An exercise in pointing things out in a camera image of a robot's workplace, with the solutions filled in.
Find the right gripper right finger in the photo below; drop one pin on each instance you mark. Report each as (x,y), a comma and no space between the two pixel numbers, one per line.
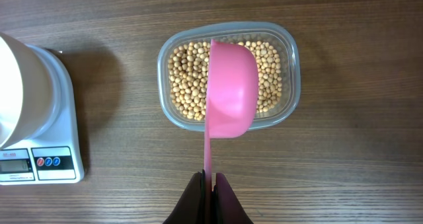
(226,207)

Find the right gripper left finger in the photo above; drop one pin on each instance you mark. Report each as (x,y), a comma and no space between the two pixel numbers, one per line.
(190,207)

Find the pink measuring scoop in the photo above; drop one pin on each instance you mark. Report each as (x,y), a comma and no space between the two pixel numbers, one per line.
(231,96)

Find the white digital kitchen scale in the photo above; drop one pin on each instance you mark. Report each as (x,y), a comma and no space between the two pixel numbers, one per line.
(52,155)

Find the white bowl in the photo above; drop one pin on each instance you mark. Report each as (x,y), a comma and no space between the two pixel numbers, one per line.
(27,93)

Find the soybeans pile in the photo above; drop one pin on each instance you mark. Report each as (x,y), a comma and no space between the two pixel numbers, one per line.
(188,68)

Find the clear plastic container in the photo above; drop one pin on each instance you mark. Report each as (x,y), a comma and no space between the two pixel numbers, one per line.
(227,32)

